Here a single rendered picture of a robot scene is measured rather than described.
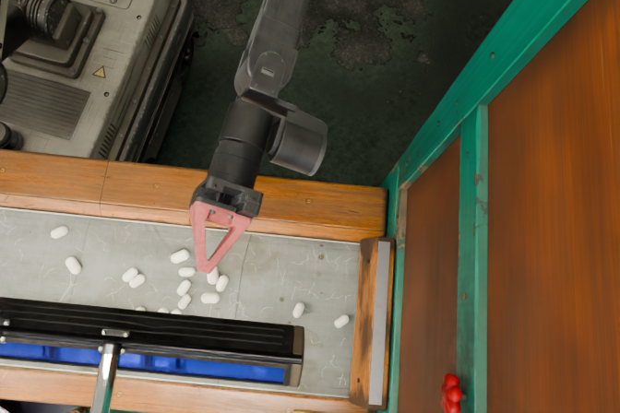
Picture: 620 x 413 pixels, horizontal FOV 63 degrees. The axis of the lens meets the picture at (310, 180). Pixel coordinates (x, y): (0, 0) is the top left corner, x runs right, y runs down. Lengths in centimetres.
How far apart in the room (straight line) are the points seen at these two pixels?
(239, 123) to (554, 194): 35
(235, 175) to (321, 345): 54
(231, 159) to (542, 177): 33
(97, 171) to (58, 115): 44
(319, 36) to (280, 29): 143
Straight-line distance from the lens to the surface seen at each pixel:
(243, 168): 59
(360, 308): 98
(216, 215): 60
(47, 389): 112
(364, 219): 105
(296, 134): 62
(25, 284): 117
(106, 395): 71
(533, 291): 47
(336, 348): 106
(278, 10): 67
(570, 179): 43
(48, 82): 160
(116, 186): 111
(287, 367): 69
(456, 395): 56
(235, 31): 210
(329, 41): 208
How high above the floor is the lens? 179
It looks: 75 degrees down
